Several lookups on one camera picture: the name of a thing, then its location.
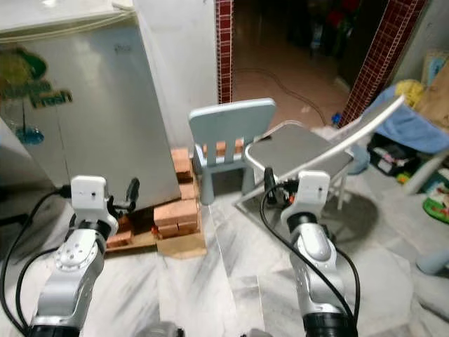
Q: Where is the silver fridge with green logo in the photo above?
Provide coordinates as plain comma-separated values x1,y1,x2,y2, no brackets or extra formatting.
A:
0,0,181,211

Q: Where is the white folding chair grey seat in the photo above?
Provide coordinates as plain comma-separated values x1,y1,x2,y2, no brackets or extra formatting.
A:
235,93,406,243

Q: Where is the red brick stack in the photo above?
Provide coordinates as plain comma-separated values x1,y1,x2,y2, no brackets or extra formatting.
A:
105,147,201,250

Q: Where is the tan wooden board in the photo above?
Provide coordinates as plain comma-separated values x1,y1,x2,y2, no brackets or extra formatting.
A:
133,230,208,260

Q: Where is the light blue plastic child chair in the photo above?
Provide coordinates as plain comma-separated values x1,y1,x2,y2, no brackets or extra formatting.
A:
188,98,276,206

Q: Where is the black box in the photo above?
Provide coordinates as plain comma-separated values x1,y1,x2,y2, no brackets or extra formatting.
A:
368,133,423,178

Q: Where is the black stand leg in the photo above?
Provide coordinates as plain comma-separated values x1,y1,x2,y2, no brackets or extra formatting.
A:
0,209,22,227

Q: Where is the narrow red tiled pillar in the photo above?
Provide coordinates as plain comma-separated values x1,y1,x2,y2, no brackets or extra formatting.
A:
214,0,234,105

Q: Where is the blue cloth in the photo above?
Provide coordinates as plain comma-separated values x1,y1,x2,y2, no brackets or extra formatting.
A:
368,86,449,155

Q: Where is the white plastic chair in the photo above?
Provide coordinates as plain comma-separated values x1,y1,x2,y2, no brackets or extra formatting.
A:
403,150,449,195

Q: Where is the green plastic item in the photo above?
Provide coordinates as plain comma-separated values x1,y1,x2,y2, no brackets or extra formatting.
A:
423,197,449,225

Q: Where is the yellow cloth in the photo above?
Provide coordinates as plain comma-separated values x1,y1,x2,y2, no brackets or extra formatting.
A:
395,79,426,108

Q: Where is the grey blue floor item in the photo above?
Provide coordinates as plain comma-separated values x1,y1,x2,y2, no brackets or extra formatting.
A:
415,249,449,277

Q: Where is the wide red tiled pillar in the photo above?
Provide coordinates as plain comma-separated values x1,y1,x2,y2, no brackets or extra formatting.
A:
337,0,426,128

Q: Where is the brown cardboard box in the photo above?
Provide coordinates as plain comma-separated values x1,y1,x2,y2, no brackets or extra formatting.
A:
417,49,449,131

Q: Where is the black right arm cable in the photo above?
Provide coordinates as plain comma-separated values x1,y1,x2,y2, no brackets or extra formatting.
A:
260,184,362,331

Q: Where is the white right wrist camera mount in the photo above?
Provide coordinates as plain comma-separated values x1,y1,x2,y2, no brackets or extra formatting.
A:
297,171,332,220

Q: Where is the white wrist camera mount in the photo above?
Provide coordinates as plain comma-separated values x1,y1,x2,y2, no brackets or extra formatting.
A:
72,176,119,234
297,171,332,220

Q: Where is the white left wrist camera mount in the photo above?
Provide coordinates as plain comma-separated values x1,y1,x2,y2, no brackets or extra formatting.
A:
72,176,119,234

